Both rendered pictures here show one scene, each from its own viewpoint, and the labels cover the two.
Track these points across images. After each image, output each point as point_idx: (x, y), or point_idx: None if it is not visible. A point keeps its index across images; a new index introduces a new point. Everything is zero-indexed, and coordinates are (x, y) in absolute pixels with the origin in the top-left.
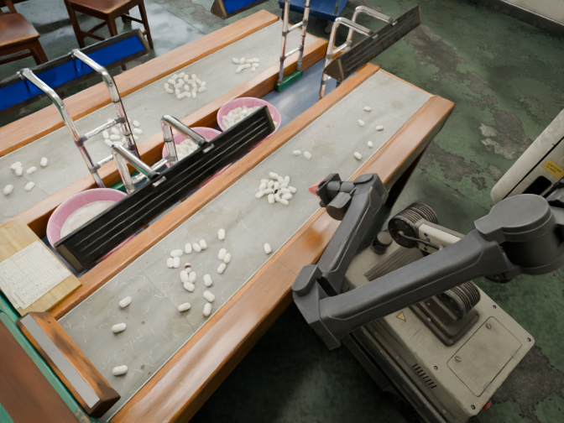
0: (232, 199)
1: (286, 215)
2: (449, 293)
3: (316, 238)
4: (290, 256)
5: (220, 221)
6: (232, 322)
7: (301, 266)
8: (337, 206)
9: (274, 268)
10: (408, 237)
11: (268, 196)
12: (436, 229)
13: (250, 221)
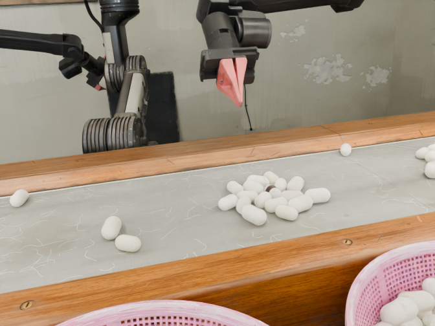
0: (392, 212)
1: (280, 173)
2: (153, 145)
3: (263, 136)
4: (316, 133)
5: (434, 191)
6: (423, 118)
7: (307, 128)
8: (263, 18)
9: (348, 130)
10: (145, 130)
11: (300, 183)
12: (129, 99)
13: (360, 178)
